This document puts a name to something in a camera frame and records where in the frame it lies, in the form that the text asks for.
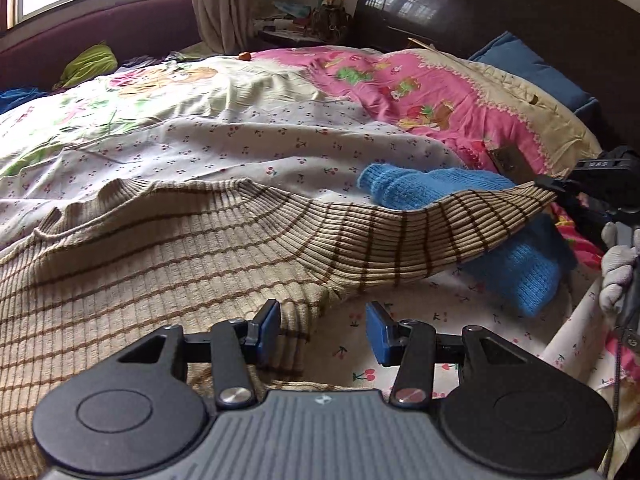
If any beige brown striped ribbed sweater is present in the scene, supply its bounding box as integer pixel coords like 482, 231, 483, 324
0, 176, 559, 480

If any white gloved right hand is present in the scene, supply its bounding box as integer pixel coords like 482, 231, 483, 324
599, 222, 639, 316

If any blue knitted sweater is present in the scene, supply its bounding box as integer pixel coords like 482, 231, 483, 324
358, 164, 577, 315

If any pink floral cartoon quilt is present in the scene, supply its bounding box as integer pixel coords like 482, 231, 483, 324
249, 45, 640, 380

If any blue pillow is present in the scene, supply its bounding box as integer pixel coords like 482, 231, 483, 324
469, 32, 602, 124

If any dark wooden headboard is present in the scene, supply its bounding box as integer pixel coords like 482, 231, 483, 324
348, 0, 639, 148

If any white cherry print bedsheet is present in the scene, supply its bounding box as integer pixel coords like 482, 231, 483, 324
0, 54, 640, 480

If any cluttered nightstand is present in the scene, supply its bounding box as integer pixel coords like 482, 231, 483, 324
252, 1, 352, 47

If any blue cloth on bench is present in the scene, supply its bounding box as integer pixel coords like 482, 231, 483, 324
0, 87, 48, 114

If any lime green cloth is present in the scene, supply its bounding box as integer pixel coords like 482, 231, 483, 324
52, 44, 118, 90

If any maroon upholstered bench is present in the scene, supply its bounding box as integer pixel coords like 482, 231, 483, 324
1, 0, 200, 90

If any beige right curtain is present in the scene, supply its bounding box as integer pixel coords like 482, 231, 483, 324
186, 0, 281, 57

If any black cable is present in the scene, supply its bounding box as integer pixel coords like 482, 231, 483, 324
602, 268, 640, 478

